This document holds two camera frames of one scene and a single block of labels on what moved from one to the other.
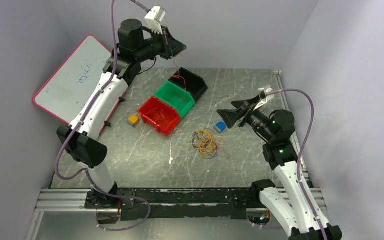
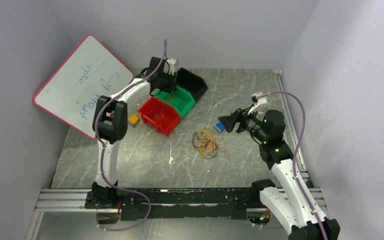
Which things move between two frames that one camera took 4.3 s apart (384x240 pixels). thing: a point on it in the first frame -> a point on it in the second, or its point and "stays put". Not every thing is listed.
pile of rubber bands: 204,141 stays put
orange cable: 179,74 -> 170,99
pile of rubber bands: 209,143 stays put
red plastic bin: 160,114 stays put
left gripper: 171,46 -> 172,88
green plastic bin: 182,99 stays put
